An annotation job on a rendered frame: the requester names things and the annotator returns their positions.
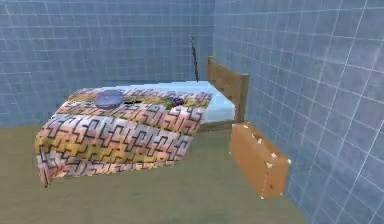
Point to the wooden bed with patterned blanket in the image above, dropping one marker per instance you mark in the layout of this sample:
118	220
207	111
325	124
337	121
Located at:
126	133

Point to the dark purple green small object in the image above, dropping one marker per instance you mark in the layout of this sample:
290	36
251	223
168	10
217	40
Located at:
174	101

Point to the purple round disc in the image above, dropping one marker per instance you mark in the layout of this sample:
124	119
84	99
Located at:
109	99

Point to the thin black rod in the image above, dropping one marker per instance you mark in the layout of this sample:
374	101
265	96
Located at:
195	60

